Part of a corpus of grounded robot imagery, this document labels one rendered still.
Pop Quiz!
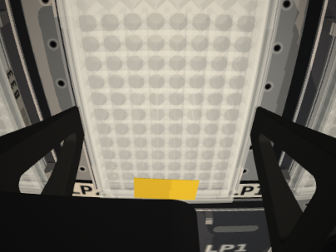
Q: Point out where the grey flat base plate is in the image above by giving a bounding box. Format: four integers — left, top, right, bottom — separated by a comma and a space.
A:
21, 0, 309, 180

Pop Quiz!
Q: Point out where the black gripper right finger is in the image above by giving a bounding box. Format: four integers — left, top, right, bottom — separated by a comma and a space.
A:
250, 106, 336, 252

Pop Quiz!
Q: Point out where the translucent white plate lid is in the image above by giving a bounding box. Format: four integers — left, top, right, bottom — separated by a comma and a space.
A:
57, 0, 280, 204

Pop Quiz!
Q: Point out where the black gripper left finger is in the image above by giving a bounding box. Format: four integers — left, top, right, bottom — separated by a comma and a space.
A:
0, 106, 85, 196

